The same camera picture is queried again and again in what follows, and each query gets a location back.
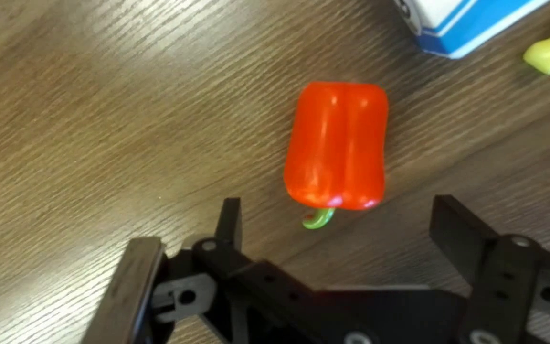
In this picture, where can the blue white milk carton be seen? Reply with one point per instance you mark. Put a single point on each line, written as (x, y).
(467, 25)

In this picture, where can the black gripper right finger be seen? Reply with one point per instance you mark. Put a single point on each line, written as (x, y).
(459, 235)

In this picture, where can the orange toy bell pepper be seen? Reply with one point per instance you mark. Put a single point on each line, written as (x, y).
(337, 146)

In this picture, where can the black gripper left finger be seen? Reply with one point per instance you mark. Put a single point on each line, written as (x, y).
(230, 222)

